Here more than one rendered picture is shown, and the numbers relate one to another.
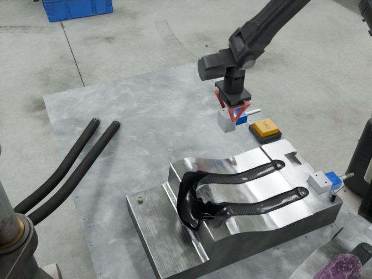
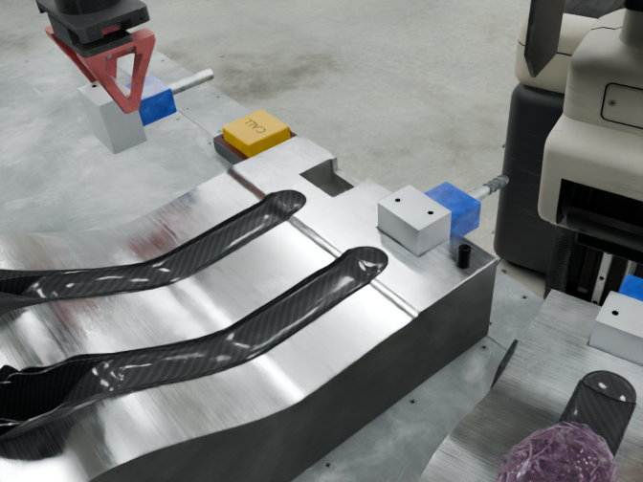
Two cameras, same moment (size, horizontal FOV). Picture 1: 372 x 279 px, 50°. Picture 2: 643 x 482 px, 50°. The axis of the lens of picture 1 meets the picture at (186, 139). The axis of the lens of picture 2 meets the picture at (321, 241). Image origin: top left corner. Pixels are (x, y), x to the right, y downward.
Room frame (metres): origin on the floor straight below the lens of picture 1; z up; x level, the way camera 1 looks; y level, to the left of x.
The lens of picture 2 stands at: (0.29, -0.20, 1.26)
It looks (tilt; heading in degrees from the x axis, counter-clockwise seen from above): 40 degrees down; 350
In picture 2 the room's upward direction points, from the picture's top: 5 degrees counter-clockwise
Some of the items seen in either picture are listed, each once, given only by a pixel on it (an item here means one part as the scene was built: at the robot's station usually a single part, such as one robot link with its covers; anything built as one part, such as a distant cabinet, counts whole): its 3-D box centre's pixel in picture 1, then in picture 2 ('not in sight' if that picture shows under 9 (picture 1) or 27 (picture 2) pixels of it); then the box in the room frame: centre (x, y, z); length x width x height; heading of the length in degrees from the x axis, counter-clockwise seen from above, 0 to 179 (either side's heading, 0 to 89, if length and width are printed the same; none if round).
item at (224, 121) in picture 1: (240, 115); (155, 97); (0.94, -0.16, 0.94); 0.13 x 0.05 x 0.05; 115
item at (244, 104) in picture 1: (233, 106); (112, 61); (0.91, -0.13, 0.99); 0.07 x 0.07 x 0.09; 25
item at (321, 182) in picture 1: (333, 180); (454, 208); (0.72, -0.40, 0.89); 0.13 x 0.05 x 0.05; 113
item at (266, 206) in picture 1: (241, 189); (155, 296); (0.66, -0.14, 0.92); 0.35 x 0.16 x 0.09; 115
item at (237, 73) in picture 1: (233, 64); not in sight; (0.92, -0.12, 1.12); 0.07 x 0.06 x 0.07; 109
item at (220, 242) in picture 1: (232, 200); (145, 344); (0.67, -0.13, 0.87); 0.50 x 0.26 x 0.14; 115
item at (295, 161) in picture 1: (294, 163); (335, 191); (0.80, -0.31, 0.87); 0.05 x 0.05 x 0.04; 25
